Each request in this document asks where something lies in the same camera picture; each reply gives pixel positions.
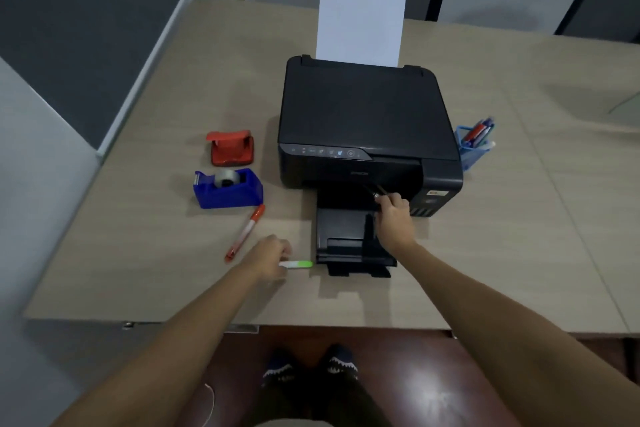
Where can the blue mesh pen holder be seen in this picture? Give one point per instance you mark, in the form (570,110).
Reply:
(469,154)

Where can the blue tape dispenser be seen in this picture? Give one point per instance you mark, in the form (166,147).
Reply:
(235,194)

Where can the person's shoe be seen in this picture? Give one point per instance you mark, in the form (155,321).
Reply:
(341,364)
(280,369)

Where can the person's right forearm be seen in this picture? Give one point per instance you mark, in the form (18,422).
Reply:
(500,336)

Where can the person's left hand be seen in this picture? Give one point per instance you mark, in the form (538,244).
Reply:
(267,256)

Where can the clear tape roll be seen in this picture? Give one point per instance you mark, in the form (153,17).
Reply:
(227,178)

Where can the person's left fingers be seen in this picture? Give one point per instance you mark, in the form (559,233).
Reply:
(284,251)

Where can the person's left forearm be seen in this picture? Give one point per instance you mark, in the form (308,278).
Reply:
(170,346)

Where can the red hole punch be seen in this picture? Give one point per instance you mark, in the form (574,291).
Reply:
(231,150)

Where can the white pen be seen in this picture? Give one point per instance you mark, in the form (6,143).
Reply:
(489,145)

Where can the blue pen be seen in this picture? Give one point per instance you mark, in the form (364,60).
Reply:
(486,129)

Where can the person's right fingers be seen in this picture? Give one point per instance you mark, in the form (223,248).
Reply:
(394,201)

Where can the person's right shoe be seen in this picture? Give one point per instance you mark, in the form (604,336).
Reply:
(341,364)

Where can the black inkjet printer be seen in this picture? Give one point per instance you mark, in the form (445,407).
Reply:
(360,111)

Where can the person's right hand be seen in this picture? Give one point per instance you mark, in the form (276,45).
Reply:
(395,221)

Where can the black pen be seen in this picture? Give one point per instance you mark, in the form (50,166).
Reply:
(376,190)

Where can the green and white highlighter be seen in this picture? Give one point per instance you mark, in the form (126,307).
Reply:
(300,264)

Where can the white paper sheet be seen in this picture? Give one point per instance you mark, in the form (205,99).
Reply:
(360,24)

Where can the person's left shoe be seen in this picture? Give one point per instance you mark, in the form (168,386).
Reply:
(280,369)

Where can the red marker pen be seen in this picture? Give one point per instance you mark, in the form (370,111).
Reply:
(244,234)

